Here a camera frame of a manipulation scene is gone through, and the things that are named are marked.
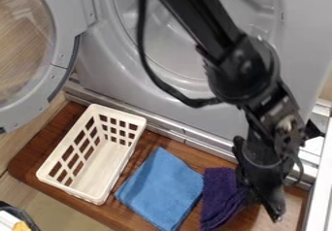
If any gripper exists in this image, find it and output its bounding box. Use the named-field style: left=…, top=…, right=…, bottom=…
left=230, top=135, right=305, bottom=224

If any purple cloth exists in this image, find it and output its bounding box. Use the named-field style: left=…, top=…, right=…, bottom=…
left=198, top=166, right=257, bottom=231

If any blue cloth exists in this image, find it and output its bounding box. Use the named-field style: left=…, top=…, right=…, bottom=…
left=114, top=147, right=206, bottom=231

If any white plastic basket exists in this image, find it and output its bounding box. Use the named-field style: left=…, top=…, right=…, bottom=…
left=35, top=103, right=149, bottom=206

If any washing machine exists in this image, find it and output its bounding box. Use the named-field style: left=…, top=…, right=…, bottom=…
left=0, top=0, right=332, bottom=190

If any black cable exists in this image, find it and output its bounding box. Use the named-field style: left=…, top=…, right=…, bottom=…
left=134, top=0, right=226, bottom=110

